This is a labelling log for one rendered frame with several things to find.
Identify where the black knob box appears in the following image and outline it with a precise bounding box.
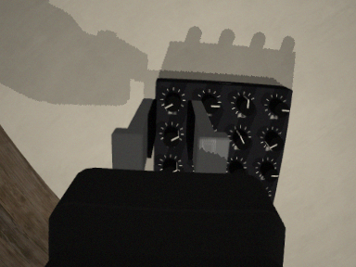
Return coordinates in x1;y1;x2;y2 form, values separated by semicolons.
154;78;293;202

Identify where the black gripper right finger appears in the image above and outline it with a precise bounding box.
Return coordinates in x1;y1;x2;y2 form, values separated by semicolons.
186;100;230;173

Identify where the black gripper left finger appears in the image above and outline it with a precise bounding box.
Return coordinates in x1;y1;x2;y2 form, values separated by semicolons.
111;98;157;171

